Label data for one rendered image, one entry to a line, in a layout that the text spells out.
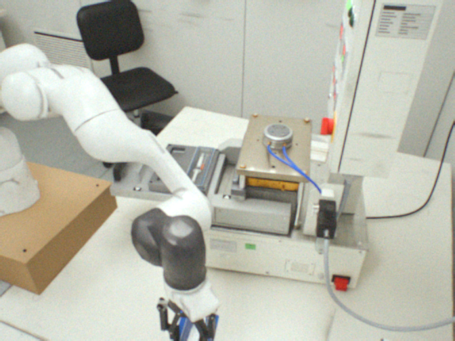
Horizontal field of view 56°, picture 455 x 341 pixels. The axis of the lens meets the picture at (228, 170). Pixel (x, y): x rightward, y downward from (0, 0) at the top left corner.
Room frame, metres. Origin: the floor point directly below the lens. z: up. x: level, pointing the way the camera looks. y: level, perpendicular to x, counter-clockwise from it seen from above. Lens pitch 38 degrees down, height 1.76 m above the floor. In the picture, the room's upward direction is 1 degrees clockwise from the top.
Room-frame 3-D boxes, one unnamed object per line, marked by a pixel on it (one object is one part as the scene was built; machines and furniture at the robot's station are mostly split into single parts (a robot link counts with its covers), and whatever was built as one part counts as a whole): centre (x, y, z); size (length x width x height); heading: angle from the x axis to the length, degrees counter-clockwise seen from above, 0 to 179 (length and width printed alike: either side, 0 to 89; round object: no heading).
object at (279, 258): (0.94, -0.12, 0.84); 0.53 x 0.37 x 0.17; 80
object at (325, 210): (0.71, -0.22, 1.05); 0.15 x 0.05 x 0.15; 170
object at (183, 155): (0.99, 0.12, 0.98); 0.20 x 0.17 x 0.03; 170
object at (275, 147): (0.93, -0.16, 1.08); 0.31 x 0.24 x 0.13; 170
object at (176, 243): (0.59, 0.12, 1.12); 0.18 x 0.10 x 0.13; 42
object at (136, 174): (1.00, 0.17, 0.97); 0.30 x 0.22 x 0.08; 80
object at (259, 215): (0.83, -0.03, 0.96); 0.26 x 0.05 x 0.07; 80
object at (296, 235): (0.95, -0.16, 0.93); 0.46 x 0.35 x 0.01; 80
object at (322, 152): (1.31, -0.28, 0.80); 0.19 x 0.13 x 0.09; 69
